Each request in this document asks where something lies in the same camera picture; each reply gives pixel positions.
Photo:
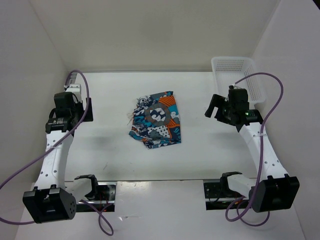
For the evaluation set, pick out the white perforated plastic basket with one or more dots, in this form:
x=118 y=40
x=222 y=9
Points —
x=227 y=70

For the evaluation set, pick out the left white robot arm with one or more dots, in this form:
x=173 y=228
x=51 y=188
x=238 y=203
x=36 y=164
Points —
x=51 y=200

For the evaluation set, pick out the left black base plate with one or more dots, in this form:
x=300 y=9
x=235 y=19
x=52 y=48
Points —
x=104 y=199

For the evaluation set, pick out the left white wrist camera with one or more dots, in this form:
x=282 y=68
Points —
x=76 y=90

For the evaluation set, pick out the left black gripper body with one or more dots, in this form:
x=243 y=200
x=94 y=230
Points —
x=78 y=110

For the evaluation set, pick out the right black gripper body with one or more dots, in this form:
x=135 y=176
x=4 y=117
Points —
x=223 y=112

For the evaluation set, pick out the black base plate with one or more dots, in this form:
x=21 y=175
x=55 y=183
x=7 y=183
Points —
x=215 y=197
x=104 y=199

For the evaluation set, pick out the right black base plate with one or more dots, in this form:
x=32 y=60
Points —
x=215 y=197

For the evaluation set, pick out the colourful patterned shorts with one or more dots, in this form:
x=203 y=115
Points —
x=155 y=121

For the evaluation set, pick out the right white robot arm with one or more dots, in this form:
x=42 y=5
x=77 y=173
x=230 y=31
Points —
x=274 y=189

